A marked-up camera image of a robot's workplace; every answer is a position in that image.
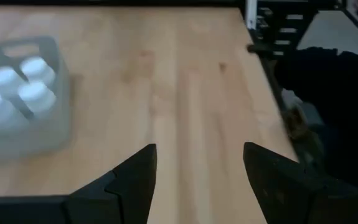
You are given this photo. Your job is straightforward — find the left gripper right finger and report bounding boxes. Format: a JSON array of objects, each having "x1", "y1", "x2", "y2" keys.
[{"x1": 243, "y1": 142, "x2": 338, "y2": 224}]

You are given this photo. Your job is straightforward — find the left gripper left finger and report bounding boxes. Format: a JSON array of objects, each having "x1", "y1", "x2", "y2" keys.
[{"x1": 62, "y1": 143, "x2": 158, "y2": 224}]

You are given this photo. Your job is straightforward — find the white ball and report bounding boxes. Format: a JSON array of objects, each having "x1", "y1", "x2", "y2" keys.
[
  {"x1": 17, "y1": 81, "x2": 57, "y2": 114},
  {"x1": 0, "y1": 66, "x2": 27, "y2": 97}
]

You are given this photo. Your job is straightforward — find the white ball top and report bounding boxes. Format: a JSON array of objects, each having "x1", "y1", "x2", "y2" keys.
[{"x1": 0, "y1": 66, "x2": 27, "y2": 97}]

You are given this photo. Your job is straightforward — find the clear plastic container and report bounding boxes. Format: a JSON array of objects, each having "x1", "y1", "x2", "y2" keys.
[{"x1": 0, "y1": 36, "x2": 72, "y2": 160}]

